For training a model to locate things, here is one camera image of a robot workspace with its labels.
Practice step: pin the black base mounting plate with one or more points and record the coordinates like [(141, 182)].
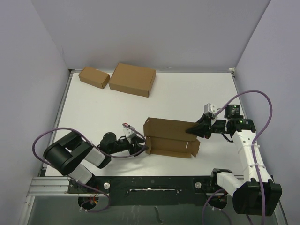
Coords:
[(155, 190)]

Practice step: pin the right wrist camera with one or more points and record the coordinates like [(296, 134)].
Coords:
[(210, 110)]

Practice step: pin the small closed cardboard box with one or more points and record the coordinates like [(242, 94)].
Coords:
[(94, 77)]

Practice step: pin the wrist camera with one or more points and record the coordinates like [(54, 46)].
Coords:
[(210, 110), (129, 134)]

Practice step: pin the aluminium frame rail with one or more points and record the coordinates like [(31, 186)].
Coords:
[(48, 186)]

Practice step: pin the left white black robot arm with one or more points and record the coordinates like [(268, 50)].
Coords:
[(66, 154)]

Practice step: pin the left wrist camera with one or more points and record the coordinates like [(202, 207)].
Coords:
[(129, 134)]

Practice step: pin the large closed cardboard box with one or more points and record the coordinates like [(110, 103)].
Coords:
[(132, 79)]

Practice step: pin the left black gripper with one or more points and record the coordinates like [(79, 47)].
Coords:
[(136, 142)]

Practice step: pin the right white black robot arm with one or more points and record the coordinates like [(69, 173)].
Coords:
[(257, 194)]

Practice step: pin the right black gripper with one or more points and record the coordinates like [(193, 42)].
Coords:
[(202, 129)]

